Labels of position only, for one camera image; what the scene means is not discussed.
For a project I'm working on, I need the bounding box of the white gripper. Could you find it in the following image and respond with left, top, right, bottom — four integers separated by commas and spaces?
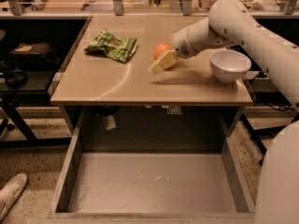
149, 27, 197, 75

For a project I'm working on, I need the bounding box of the orange round can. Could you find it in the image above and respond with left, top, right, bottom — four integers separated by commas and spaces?
154, 43, 172, 60

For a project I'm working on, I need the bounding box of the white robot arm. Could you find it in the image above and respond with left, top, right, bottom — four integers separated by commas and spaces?
149, 0, 299, 224

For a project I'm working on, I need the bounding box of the open grey top drawer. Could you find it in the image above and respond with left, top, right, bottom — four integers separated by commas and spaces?
50, 106, 254, 222

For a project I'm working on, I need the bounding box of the green crumpled chip bag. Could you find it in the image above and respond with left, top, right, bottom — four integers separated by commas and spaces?
84, 29, 137, 63

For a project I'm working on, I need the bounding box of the white ceramic bowl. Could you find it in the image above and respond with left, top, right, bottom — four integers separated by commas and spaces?
209, 49, 251, 83

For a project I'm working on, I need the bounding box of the beige cabinet desk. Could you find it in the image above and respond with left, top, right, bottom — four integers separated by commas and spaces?
50, 14, 255, 135

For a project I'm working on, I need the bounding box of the black side table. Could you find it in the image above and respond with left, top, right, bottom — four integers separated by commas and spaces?
0, 28, 76, 149

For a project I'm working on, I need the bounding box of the brown pouch on side table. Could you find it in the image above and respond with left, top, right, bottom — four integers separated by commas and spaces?
9, 43, 53, 58

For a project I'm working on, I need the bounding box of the white shoe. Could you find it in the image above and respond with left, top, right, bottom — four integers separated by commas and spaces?
0, 173, 27, 221

